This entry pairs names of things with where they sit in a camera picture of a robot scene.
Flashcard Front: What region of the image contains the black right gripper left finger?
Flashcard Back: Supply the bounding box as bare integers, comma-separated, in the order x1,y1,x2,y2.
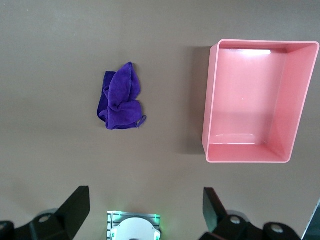
0,185,91,240

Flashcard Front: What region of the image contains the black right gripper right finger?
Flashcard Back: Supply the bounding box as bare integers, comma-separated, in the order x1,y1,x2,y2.
199,187,302,240

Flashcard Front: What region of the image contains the purple microfibre cloth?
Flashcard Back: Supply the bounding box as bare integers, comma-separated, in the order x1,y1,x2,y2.
96,61,148,131

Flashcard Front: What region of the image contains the pink plastic bin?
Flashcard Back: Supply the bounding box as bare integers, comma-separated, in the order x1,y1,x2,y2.
201,38,320,164

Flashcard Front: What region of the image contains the brown table cover sheet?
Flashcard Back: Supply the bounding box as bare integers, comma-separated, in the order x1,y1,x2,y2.
0,0,320,240

